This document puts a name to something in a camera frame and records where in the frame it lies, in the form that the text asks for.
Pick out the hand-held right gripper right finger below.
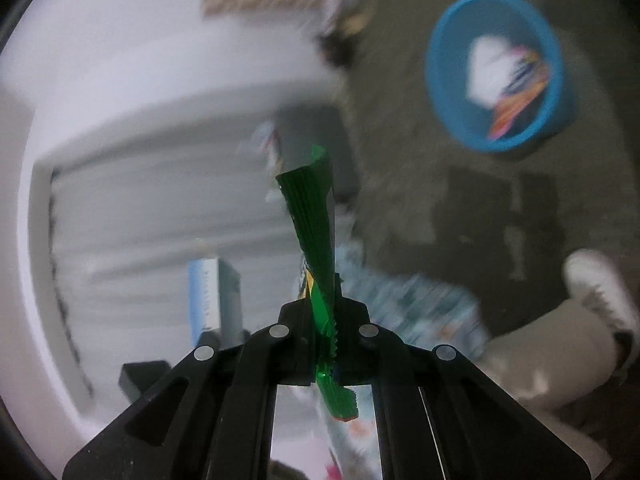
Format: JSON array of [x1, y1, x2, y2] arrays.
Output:
[[330, 300, 587, 480]]

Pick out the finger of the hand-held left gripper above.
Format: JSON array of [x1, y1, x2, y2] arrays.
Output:
[[202, 327, 251, 350]]

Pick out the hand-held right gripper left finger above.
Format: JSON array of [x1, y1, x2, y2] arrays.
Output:
[[62, 300, 321, 480]]

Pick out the light blue carton box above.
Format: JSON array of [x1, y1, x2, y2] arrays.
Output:
[[187, 257, 242, 346]]

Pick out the green snack packet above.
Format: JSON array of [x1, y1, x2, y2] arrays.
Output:
[[275, 145, 360, 421]]

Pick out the blue mesh wastebasket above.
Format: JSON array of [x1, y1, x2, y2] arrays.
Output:
[[425, 0, 576, 156]]

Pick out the white bag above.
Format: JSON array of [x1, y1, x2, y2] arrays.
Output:
[[465, 35, 521, 106]]

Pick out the yellow orange snack packet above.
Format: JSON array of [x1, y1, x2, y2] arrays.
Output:
[[487, 45, 551, 141]]

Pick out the floral light blue blanket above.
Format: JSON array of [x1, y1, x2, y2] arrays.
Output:
[[300, 245, 488, 480]]

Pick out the grey curtain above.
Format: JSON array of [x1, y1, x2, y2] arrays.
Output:
[[30, 90, 351, 411]]

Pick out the person's beige trouser leg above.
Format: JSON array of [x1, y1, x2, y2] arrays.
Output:
[[480, 295, 631, 411]]

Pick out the grey cabinet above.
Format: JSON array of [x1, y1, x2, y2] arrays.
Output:
[[275, 105, 361, 201]]

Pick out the clear plastic bag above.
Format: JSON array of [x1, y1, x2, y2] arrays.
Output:
[[240, 120, 281, 181]]

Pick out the person's white shoe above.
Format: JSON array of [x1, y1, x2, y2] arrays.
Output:
[[562, 249, 640, 356]]

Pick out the black bag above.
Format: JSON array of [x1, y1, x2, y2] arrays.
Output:
[[315, 30, 351, 68]]

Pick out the brick patterned paper roll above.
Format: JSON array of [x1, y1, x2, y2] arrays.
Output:
[[200, 0, 328, 18]]

